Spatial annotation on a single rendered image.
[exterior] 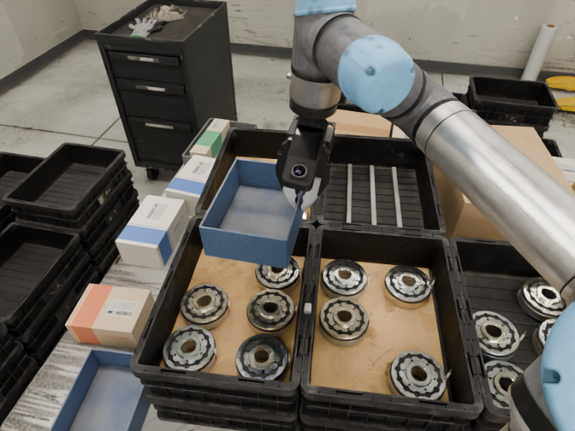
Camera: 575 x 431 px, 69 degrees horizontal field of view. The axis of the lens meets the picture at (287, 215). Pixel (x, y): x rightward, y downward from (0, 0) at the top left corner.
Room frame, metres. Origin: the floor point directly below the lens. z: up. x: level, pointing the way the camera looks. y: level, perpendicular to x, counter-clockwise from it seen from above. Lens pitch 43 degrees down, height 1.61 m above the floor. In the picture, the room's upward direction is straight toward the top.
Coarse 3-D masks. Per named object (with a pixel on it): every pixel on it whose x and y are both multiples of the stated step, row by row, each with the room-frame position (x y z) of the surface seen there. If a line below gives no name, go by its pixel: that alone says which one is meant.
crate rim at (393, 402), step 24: (312, 264) 0.57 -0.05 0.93; (312, 288) 0.51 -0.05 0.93; (456, 288) 0.51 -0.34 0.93; (312, 312) 0.45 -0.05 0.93; (456, 312) 0.46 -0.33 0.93; (312, 336) 0.40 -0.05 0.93; (384, 408) 0.28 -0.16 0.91; (408, 408) 0.28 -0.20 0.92; (432, 408) 0.27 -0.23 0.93; (456, 408) 0.27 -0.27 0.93; (480, 408) 0.27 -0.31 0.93
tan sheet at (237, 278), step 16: (208, 256) 0.69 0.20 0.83; (208, 272) 0.63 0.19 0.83; (224, 272) 0.63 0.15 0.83; (240, 272) 0.63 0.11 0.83; (224, 288) 0.59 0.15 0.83; (240, 288) 0.59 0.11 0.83; (256, 288) 0.59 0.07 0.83; (240, 304) 0.54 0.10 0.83; (176, 320) 0.50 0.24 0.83; (240, 320) 0.50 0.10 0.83; (224, 336) 0.46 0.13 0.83; (240, 336) 0.46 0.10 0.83; (288, 336) 0.46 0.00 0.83; (224, 352) 0.43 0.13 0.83; (288, 352) 0.43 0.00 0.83; (224, 368) 0.39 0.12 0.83; (288, 368) 0.39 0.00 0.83
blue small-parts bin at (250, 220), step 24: (240, 168) 0.67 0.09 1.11; (264, 168) 0.66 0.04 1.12; (240, 192) 0.65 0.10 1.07; (264, 192) 0.65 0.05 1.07; (216, 216) 0.55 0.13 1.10; (240, 216) 0.58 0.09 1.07; (264, 216) 0.58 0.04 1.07; (288, 216) 0.58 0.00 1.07; (216, 240) 0.48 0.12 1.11; (240, 240) 0.47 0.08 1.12; (264, 240) 0.46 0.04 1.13; (288, 240) 0.46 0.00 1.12; (264, 264) 0.46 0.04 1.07; (288, 264) 0.46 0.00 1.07
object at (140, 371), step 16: (192, 224) 0.70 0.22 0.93; (304, 224) 0.70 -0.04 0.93; (176, 256) 0.60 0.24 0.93; (304, 288) 0.51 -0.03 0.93; (160, 304) 0.47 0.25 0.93; (304, 304) 0.47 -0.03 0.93; (304, 320) 0.44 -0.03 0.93; (144, 336) 0.40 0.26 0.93; (304, 336) 0.40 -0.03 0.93; (144, 368) 0.34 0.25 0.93; (160, 368) 0.34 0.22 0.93; (192, 384) 0.32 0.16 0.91; (208, 384) 0.32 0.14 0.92; (224, 384) 0.32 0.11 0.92; (240, 384) 0.31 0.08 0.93; (256, 384) 0.31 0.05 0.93; (272, 384) 0.31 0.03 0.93; (288, 384) 0.31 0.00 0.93
